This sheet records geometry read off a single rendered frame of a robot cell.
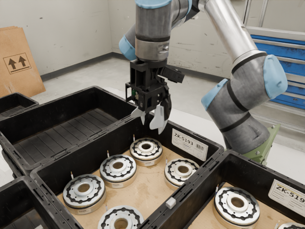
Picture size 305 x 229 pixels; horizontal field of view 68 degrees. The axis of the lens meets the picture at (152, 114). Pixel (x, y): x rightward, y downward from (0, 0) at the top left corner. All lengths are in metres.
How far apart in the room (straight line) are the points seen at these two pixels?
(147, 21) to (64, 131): 0.57
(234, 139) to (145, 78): 0.40
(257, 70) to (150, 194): 0.46
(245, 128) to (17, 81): 2.85
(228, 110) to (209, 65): 2.67
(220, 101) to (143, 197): 0.38
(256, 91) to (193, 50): 2.78
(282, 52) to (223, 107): 1.53
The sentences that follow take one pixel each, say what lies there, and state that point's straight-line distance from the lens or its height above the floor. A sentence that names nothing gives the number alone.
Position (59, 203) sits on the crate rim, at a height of 0.93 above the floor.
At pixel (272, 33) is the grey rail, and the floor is 0.91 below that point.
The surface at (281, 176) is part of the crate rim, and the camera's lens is 0.61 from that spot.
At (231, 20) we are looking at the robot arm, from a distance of 0.82.
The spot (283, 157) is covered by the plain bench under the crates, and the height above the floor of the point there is 0.70.
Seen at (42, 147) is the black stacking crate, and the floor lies 0.83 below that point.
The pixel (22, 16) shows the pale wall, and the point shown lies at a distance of 3.47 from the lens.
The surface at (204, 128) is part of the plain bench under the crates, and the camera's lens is 1.10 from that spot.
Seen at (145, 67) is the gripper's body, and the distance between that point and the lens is 0.49.
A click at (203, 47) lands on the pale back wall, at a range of 3.39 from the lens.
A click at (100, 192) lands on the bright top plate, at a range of 0.60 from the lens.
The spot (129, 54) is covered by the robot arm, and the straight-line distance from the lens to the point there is 0.63.
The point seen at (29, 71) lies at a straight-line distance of 3.29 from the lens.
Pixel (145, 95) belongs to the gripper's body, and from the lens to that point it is 0.50.
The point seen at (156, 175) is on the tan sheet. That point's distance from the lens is 0.67.
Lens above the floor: 1.32
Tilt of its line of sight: 32 degrees down
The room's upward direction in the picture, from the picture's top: straight up
